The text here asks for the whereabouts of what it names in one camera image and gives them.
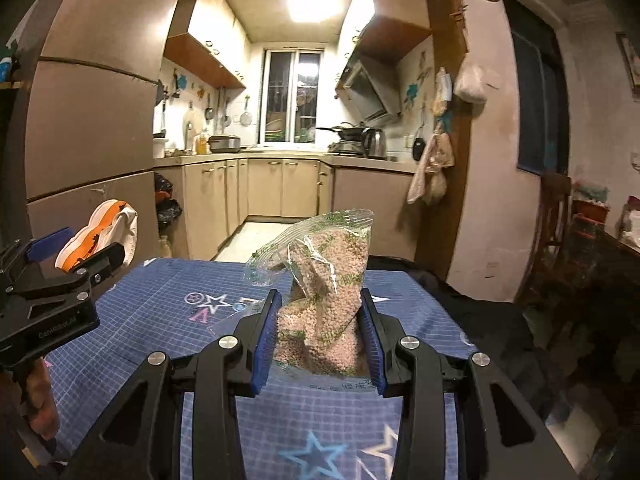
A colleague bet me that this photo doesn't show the black wok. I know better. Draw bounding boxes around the black wok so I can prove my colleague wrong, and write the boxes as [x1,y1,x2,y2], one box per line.
[314,123,369,142]

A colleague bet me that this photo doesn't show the small pale plastic bag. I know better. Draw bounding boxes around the small pale plastic bag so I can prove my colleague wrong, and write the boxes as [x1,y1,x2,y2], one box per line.
[432,68,454,116]

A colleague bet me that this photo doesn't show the flower wall sticker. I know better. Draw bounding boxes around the flower wall sticker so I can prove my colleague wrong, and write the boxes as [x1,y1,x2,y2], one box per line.
[403,52,434,111]

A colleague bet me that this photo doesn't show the gas stove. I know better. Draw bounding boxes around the gas stove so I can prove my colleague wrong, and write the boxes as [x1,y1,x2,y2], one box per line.
[327,139,369,156]

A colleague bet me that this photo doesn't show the dark window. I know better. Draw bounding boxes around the dark window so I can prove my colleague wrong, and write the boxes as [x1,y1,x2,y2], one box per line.
[502,0,571,176]

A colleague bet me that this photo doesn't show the dark wooden table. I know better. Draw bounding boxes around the dark wooden table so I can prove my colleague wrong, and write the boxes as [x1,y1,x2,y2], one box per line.
[564,209,640,362]

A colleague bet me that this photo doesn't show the framed picture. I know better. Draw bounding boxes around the framed picture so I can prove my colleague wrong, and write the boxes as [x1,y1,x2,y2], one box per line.
[615,32,640,96]

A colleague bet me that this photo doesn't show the black plastic bag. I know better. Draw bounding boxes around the black plastic bag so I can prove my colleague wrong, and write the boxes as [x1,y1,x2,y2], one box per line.
[153,172,184,239]

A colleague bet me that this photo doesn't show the wall cabinet above hood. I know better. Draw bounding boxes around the wall cabinet above hood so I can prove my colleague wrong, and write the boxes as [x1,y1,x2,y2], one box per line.
[337,0,432,66]

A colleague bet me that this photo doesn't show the beige kitchen base cabinets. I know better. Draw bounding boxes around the beige kitchen base cabinets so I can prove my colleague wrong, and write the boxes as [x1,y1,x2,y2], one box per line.
[152,154,419,264]

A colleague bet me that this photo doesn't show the person's left hand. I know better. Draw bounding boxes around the person's left hand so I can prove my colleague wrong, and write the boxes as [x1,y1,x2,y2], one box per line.
[21,367,59,435]

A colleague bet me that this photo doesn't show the wooden chair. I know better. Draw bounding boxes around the wooden chair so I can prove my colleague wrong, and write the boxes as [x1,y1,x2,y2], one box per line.
[514,169,574,307]

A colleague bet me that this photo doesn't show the kitchen window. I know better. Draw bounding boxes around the kitchen window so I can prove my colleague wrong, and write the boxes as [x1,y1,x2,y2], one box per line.
[257,47,326,146]

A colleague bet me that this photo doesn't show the steel range hood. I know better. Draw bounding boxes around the steel range hood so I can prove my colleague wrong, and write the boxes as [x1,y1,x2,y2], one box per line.
[334,54,404,124]

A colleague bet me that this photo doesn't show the beige cloth bags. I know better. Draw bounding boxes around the beige cloth bags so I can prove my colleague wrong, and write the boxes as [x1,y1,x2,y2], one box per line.
[407,132,456,206]

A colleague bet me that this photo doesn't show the clear bag of pellets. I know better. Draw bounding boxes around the clear bag of pellets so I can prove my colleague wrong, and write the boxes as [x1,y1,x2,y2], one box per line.
[242,208,376,379]

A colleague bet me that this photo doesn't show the blue checked tablecloth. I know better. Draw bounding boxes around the blue checked tablecloth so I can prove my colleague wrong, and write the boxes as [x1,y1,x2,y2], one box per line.
[37,257,482,480]

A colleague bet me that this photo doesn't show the steel kettle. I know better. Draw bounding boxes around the steel kettle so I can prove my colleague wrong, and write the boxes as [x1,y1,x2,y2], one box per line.
[360,127,387,160]

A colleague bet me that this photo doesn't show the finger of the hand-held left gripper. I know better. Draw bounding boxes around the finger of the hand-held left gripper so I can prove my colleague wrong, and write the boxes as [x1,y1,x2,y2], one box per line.
[0,226,71,287]
[9,241,126,312]

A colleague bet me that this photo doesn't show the white plastic bag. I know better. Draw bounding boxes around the white plastic bag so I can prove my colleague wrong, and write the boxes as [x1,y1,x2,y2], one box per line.
[452,52,489,104]

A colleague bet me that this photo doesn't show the orange and white cloth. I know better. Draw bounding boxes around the orange and white cloth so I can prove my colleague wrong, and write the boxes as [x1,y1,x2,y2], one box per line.
[53,198,140,276]

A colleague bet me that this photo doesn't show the grey refrigerator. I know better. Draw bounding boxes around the grey refrigerator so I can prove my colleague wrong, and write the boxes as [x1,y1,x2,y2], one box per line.
[22,0,174,267]

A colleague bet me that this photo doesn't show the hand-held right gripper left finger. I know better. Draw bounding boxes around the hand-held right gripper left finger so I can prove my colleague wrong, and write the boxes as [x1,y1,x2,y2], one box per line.
[65,287,285,480]

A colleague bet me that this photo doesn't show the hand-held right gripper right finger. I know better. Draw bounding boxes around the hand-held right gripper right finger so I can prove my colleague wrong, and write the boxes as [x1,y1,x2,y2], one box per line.
[360,287,583,480]

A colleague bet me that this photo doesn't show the steel cooking pot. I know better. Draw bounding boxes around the steel cooking pot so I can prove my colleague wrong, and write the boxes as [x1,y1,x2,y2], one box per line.
[208,134,242,154]

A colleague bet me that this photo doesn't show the black cloth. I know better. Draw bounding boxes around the black cloth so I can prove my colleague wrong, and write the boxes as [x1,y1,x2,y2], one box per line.
[370,254,567,412]

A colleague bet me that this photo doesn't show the wall cabinet above sink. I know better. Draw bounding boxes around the wall cabinet above sink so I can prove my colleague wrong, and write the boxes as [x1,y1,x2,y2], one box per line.
[163,0,251,89]

